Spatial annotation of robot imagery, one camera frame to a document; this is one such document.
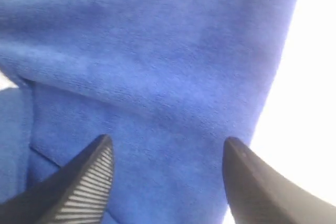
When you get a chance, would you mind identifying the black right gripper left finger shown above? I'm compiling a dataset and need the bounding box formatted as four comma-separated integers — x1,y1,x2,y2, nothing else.
1,135,114,224

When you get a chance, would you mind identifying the blue microfiber towel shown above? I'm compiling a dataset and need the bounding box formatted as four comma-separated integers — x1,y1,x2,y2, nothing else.
1,0,296,223

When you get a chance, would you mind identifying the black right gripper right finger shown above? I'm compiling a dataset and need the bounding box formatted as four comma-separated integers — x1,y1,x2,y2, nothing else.
223,137,335,224

